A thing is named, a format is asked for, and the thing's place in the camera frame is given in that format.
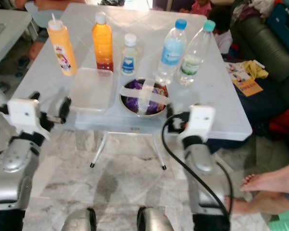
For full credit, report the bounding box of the clear plastic food container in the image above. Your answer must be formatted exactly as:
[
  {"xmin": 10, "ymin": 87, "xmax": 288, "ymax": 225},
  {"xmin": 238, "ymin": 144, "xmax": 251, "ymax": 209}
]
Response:
[{"xmin": 69, "ymin": 67, "xmax": 114, "ymax": 114}]

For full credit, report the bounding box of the white plastic folding table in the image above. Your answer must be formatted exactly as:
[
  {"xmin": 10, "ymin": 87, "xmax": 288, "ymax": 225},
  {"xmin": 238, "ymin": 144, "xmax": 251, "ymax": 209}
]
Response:
[{"xmin": 12, "ymin": 3, "xmax": 254, "ymax": 170}]

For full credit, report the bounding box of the metal bowl with purple food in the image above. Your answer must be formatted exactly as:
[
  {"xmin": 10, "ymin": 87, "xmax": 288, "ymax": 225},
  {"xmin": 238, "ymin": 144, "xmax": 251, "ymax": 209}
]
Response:
[{"xmin": 119, "ymin": 78, "xmax": 170, "ymax": 117}]

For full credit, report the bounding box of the orange squeeze sauce bottle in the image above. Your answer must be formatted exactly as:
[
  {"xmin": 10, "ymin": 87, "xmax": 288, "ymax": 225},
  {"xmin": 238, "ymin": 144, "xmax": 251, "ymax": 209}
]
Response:
[{"xmin": 46, "ymin": 13, "xmax": 78, "ymax": 77}]

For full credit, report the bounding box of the white side table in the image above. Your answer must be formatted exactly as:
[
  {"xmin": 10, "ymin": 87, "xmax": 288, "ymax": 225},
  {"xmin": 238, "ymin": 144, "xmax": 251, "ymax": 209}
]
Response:
[{"xmin": 0, "ymin": 9, "xmax": 32, "ymax": 92}]

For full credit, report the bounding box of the water bottle blue cap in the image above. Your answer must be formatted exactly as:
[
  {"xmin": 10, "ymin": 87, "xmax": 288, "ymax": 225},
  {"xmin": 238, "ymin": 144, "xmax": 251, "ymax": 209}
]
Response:
[{"xmin": 155, "ymin": 19, "xmax": 188, "ymax": 87}]

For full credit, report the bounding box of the water bottle teal cap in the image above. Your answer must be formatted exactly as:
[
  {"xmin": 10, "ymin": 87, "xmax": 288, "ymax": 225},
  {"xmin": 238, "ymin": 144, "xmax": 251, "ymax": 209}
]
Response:
[{"xmin": 179, "ymin": 20, "xmax": 216, "ymax": 88}]

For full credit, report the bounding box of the small clear bottle blue label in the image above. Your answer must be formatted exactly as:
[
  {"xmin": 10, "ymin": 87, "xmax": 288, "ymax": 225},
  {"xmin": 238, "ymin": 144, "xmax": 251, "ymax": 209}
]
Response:
[{"xmin": 120, "ymin": 33, "xmax": 139, "ymax": 77}]

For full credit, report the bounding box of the orange juice bottle white cap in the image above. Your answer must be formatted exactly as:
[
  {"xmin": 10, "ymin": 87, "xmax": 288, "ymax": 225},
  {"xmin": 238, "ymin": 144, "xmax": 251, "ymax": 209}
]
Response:
[{"xmin": 92, "ymin": 12, "xmax": 115, "ymax": 73}]

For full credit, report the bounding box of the orange printed booklet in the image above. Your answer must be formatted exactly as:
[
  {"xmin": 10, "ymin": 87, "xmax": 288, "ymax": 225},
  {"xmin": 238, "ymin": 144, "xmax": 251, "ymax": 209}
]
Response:
[{"xmin": 225, "ymin": 62, "xmax": 264, "ymax": 98}]

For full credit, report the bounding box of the pale blue plastic chair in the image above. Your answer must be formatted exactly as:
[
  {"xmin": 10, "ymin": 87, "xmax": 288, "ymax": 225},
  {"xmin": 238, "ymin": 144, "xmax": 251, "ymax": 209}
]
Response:
[{"xmin": 26, "ymin": 7, "xmax": 54, "ymax": 29}]

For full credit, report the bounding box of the person in orange shirt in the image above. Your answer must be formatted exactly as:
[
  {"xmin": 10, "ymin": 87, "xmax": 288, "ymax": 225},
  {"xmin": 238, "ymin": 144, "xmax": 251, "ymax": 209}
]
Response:
[{"xmin": 14, "ymin": 0, "xmax": 88, "ymax": 10}]

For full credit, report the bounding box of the yellow cloth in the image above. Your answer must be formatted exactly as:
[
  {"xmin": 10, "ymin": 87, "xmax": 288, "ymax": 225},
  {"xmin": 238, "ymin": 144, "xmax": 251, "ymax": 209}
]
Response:
[{"xmin": 245, "ymin": 60, "xmax": 270, "ymax": 80}]

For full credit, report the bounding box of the child in white shirt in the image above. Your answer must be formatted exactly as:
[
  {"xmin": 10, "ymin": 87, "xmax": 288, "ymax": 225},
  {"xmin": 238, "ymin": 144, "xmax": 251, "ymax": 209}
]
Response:
[{"xmin": 209, "ymin": 9, "xmax": 235, "ymax": 54}]

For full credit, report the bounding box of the silver right robot leg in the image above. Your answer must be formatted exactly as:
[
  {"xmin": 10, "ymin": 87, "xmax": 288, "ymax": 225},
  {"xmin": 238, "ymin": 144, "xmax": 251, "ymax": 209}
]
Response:
[{"xmin": 137, "ymin": 206, "xmax": 174, "ymax": 231}]

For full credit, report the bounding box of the silver robot leg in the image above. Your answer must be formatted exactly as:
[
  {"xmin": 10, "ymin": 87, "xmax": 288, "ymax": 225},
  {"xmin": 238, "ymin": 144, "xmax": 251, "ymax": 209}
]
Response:
[
  {"xmin": 60, "ymin": 207, "xmax": 97, "ymax": 231},
  {"xmin": 137, "ymin": 206, "xmax": 174, "ymax": 231}
]

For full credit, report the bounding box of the silver left robot leg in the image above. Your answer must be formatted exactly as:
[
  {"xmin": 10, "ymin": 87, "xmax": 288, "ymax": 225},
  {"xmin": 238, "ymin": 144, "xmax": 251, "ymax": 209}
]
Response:
[{"xmin": 60, "ymin": 207, "xmax": 97, "ymax": 231}]

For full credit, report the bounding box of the red cloth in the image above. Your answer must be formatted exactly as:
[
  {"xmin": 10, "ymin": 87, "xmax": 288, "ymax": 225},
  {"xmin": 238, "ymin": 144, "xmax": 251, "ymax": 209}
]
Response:
[{"xmin": 267, "ymin": 109, "xmax": 289, "ymax": 139}]

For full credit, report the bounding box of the bare person foot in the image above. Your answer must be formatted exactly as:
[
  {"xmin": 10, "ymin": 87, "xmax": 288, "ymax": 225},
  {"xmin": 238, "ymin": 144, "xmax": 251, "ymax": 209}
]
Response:
[
  {"xmin": 223, "ymin": 192, "xmax": 289, "ymax": 215},
  {"xmin": 240, "ymin": 162, "xmax": 289, "ymax": 196}
]

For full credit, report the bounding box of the dark green sofa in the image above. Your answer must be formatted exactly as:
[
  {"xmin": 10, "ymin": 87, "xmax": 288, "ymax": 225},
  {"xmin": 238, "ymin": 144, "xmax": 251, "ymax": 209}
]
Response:
[{"xmin": 231, "ymin": 16, "xmax": 289, "ymax": 86}]

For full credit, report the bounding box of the child in pink shirt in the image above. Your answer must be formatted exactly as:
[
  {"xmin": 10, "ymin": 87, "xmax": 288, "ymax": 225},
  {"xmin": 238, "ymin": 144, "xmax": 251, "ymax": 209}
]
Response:
[{"xmin": 190, "ymin": 0, "xmax": 213, "ymax": 16}]

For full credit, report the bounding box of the green plastic stool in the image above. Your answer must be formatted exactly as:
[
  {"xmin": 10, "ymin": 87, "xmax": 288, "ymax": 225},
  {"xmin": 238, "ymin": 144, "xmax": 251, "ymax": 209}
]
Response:
[{"xmin": 267, "ymin": 210, "xmax": 289, "ymax": 231}]

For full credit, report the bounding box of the blue bag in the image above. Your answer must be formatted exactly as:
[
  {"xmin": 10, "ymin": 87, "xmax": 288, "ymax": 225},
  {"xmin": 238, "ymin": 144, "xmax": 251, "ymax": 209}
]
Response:
[{"xmin": 265, "ymin": 3, "xmax": 289, "ymax": 47}]

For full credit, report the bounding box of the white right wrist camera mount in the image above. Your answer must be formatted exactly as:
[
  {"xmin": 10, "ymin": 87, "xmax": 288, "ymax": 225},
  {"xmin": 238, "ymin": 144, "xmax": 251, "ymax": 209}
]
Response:
[{"xmin": 180, "ymin": 104, "xmax": 216, "ymax": 146}]

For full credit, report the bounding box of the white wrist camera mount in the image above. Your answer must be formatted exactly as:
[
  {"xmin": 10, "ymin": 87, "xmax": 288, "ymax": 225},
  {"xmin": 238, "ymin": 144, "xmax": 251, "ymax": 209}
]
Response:
[
  {"xmin": 180, "ymin": 104, "xmax": 216, "ymax": 146},
  {"xmin": 7, "ymin": 97, "xmax": 42, "ymax": 139}
]

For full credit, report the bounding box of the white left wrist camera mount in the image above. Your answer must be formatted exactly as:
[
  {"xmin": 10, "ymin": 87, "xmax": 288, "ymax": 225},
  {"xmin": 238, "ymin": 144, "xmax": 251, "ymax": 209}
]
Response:
[{"xmin": 7, "ymin": 97, "xmax": 42, "ymax": 139}]

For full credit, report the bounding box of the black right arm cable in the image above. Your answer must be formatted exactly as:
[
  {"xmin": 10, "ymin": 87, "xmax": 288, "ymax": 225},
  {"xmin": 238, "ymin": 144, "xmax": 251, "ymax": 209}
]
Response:
[{"xmin": 161, "ymin": 112, "xmax": 234, "ymax": 215}]

